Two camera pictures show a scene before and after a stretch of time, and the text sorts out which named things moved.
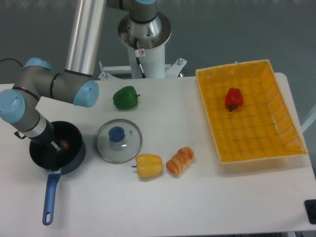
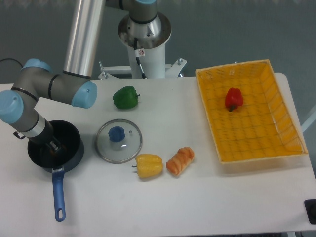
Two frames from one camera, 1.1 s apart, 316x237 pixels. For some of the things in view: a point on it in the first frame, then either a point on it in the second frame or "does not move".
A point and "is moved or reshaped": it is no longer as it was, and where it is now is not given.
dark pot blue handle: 72,154 is moved or reshaped
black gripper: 47,136 does not move
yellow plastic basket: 260,128 does not move
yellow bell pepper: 148,165 does not move
